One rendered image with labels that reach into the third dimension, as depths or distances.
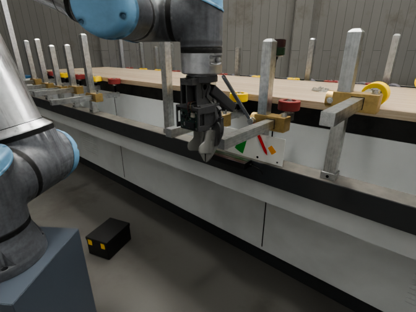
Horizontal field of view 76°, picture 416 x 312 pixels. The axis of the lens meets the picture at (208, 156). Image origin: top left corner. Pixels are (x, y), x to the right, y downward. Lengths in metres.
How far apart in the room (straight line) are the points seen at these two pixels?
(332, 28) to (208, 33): 4.92
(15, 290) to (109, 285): 0.82
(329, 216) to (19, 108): 0.97
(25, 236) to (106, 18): 0.54
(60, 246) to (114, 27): 0.58
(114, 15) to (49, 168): 0.47
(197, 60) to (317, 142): 0.70
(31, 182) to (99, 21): 0.44
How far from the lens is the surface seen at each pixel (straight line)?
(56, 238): 0.87
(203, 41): 0.57
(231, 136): 0.73
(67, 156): 0.86
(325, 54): 5.42
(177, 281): 1.48
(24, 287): 0.75
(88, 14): 0.49
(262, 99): 0.95
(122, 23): 0.47
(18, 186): 0.74
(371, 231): 0.98
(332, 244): 1.30
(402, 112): 1.04
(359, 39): 0.84
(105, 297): 1.49
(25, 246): 0.78
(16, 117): 0.83
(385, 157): 1.09
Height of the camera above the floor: 1.08
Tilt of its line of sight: 22 degrees down
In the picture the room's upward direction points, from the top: straight up
